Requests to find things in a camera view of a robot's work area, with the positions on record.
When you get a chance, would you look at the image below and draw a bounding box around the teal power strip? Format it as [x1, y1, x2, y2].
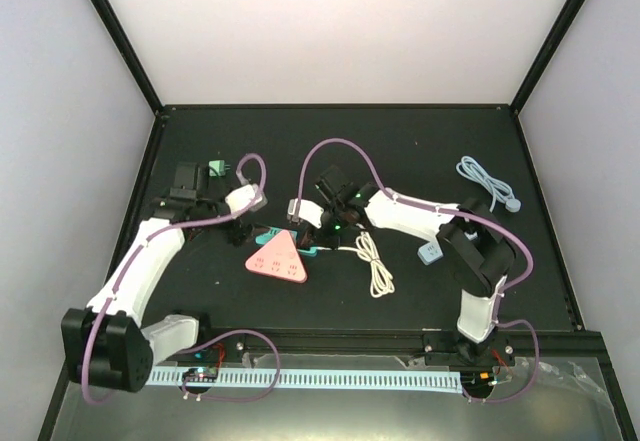
[254, 227, 318, 257]

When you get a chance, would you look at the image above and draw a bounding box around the pink triangular power strip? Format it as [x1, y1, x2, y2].
[245, 230, 307, 284]

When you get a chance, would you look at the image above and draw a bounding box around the green USB charger plug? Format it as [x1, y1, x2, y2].
[208, 159, 231, 178]

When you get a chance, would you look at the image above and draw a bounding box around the light blue power strip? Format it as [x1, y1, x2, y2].
[417, 242, 443, 266]

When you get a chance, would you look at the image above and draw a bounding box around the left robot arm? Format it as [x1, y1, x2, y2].
[61, 163, 265, 404]

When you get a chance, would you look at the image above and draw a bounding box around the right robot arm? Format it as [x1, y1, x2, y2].
[287, 166, 516, 364]

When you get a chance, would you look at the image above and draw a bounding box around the left circuit board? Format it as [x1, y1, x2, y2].
[182, 367, 219, 383]

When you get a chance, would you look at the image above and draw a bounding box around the circuit board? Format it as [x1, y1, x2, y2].
[182, 367, 219, 383]
[460, 371, 513, 388]

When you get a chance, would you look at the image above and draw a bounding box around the right circuit board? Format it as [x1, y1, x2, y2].
[460, 371, 513, 388]

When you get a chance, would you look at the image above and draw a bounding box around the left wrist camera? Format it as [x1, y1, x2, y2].
[224, 184, 268, 219]

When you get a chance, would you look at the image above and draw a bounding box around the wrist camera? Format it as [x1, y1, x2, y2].
[224, 184, 268, 219]
[287, 198, 324, 229]

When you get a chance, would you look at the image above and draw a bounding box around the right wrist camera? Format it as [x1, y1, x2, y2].
[287, 198, 324, 229]

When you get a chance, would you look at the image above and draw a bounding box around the white power strip cable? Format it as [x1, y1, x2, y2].
[319, 230, 396, 298]

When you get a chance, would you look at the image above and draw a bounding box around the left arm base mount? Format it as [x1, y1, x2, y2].
[177, 329, 246, 365]

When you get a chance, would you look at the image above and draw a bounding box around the white slotted cable duct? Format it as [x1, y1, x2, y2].
[146, 366, 463, 394]

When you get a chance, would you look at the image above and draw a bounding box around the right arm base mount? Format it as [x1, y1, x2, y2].
[422, 331, 515, 368]

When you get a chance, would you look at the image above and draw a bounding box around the light blue coiled cable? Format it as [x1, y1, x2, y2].
[455, 155, 522, 212]

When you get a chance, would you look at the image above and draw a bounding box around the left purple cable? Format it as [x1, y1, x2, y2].
[80, 152, 282, 406]

